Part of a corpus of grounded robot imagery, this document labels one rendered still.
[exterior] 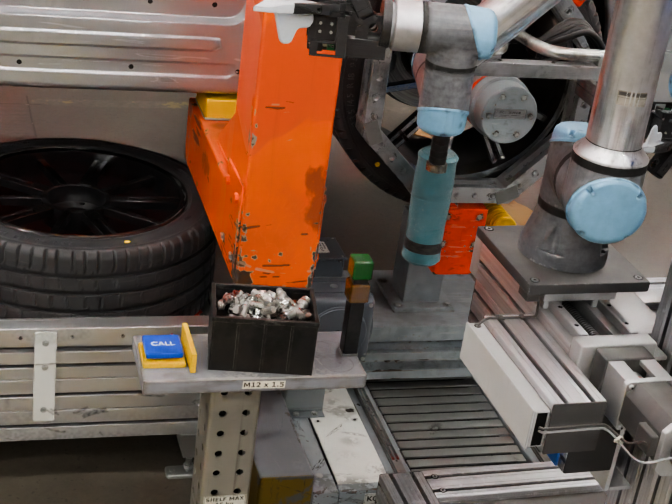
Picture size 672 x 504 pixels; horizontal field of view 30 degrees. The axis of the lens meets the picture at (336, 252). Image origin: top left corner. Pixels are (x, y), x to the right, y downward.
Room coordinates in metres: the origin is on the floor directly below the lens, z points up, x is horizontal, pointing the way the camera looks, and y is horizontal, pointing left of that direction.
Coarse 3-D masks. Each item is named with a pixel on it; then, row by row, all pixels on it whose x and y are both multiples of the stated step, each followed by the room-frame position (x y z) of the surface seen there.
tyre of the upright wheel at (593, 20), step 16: (592, 0) 2.85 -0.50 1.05; (592, 16) 2.84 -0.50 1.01; (352, 64) 2.67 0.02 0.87; (352, 80) 2.67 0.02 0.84; (352, 96) 2.67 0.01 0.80; (336, 112) 2.66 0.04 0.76; (352, 112) 2.67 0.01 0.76; (336, 128) 2.67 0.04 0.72; (352, 128) 2.67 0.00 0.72; (352, 144) 2.67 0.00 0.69; (352, 160) 2.70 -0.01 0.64; (368, 160) 2.69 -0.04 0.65; (368, 176) 2.70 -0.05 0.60; (384, 176) 2.70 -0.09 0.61; (496, 176) 2.79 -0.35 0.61; (400, 192) 2.72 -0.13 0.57
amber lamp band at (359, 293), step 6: (348, 282) 2.14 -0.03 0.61; (348, 288) 2.14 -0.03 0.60; (354, 288) 2.13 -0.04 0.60; (360, 288) 2.13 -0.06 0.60; (366, 288) 2.13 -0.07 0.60; (348, 294) 2.13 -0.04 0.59; (354, 294) 2.13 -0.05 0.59; (360, 294) 2.13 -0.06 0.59; (366, 294) 2.13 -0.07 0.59; (348, 300) 2.13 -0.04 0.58; (354, 300) 2.13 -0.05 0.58; (360, 300) 2.13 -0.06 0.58; (366, 300) 2.13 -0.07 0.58
